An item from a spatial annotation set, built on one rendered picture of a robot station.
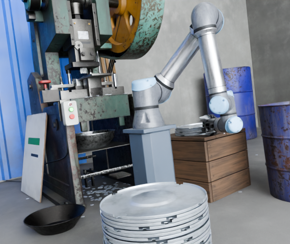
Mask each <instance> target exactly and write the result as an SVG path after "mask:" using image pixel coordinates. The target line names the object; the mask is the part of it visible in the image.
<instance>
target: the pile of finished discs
mask: <svg viewBox="0 0 290 244"><path fill-rule="evenodd" d="M203 132H204V131H202V129H201V128H197V129H177V128H175V135H176V136H200V135H201V134H203Z"/></svg>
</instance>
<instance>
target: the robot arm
mask: <svg viewBox="0 0 290 244"><path fill-rule="evenodd" d="M191 22H192V24H191V25H190V27H189V29H190V32H189V33H188V35H187V36H186V38H185V39H184V40H183V42H182V43H181V45H180V46H179V47H178V49H177V50H176V52H175V53H174V54H173V56H172V57H171V59H170V60H169V61H168V63H167V64H166V66H165V67H164V69H163V70H162V71H161V72H160V73H157V74H155V76H154V77H149V78H144V79H138V80H134V81H132V88H131V89H132V94H133V102H134V110H135V114H134V119H133V129H146V128H154V127H160V126H164V125H165V123H164V120H163V117H162V115H161V113H160V110H159V104H162V103H164V102H166V101H167V100H168V99H169V98H170V96H171V92H172V90H173V89H174V87H175V86H174V82H175V81H176V80H177V78H178V77H179V76H180V74H181V73H182V72H183V70H184V69H185V68H186V66H187V65H188V64H189V62H190V61H191V60H192V58H193V57H194V56H195V54H196V53H197V52H198V50H199V49H200V54H201V59H202V63H203V68H204V73H205V78H206V83H207V87H208V92H209V97H210V102H209V108H210V110H211V112H213V113H215V114H220V118H217V117H216V116H215V115H214V114H210V115H204V116H202V117H200V119H205V120H201V121H204V122H202V127H203V128H201V129H202V131H204V132H203V134H201V135H208V136H211V135H213V136H215V135H216V134H217V133H218V132H219V133H223V134H225V133H230V134H233V133H238V132H240V131H241V129H242V127H243V121H242V120H241V119H240V118H239V117H237V112H236V107H235V101H234V96H233V92H232V91H227V88H226V84H225V79H224V74H223V69H222V64H221V59H220V55H219V50H218V45H217V40H216V34H217V33H219V32H220V31H221V30H222V28H223V26H224V17H223V14H222V13H221V11H220V10H219V9H217V8H216V7H215V5H213V4H212V3H210V2H206V1H205V2H201V3H199V4H197V5H196V6H195V7H194V9H193V11H192V13H191ZM206 120H207V121H206Z"/></svg>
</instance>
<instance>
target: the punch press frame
mask: <svg viewBox="0 0 290 244"><path fill-rule="evenodd" d="M92 3H95V7H96V14H97V22H98V30H99V38H100V46H98V47H97V48H95V54H96V52H97V51H98V50H99V49H100V48H101V46H102V45H103V44H104V43H105V42H106V41H107V40H108V39H109V38H110V37H111V36H112V27H111V19H110V11H109V3H108V0H89V4H88V6H89V5H90V4H92ZM41 7H42V12H43V20H44V21H43V23H39V22H30V30H31V45H32V56H33V65H34V71H35V72H38V73H39V75H40V76H41V78H42V80H51V83H49V84H47V85H46V86H47V88H48V89H50V86H51V85H59V84H60V77H61V68H60V61H59V58H69V56H68V51H63V45H64V43H65V42H66V40H67V39H68V37H69V36H70V34H71V30H70V22H69V15H68V7H67V0H44V1H43V2H42V4H41ZM96 61H97V55H96ZM87 75H89V73H88V70H87V74H80V73H79V70H73V71H71V78H72V79H79V78H82V77H83V76H87ZM70 101H76V106H77V113H78V121H79V123H80V130H81V132H85V131H87V130H88V127H87V121H94V120H101V119H108V118H116V117H117V118H118V126H123V125H125V123H124V116H130V109H129V101H128V94H117V95H106V96H96V97H84V98H74V99H70ZM92 157H96V155H95V154H93V155H88V156H83V157H79V158H78V159H79V160H82V159H87V158H92ZM131 167H133V164H128V165H124V166H119V167H115V168H110V169H105V170H102V171H97V172H93V173H89V174H84V175H81V179H85V178H89V177H93V176H97V175H102V174H106V173H110V172H114V171H118V170H122V169H126V168H131Z"/></svg>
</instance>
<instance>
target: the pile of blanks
mask: <svg viewBox="0 0 290 244"><path fill-rule="evenodd" d="M207 201H208V196H207V197H206V200H205V201H204V202H203V203H202V204H200V205H199V206H198V207H196V208H194V209H192V210H189V211H187V212H184V213H181V214H177V215H173V216H168V217H163V218H156V219H145V220H129V219H119V217H118V218H114V217H111V216H108V215H106V214H104V213H103V212H102V211H101V210H100V214H101V220H102V228H103V234H104V237H103V243H104V244H212V235H211V226H210V215H209V207H208V202H207Z"/></svg>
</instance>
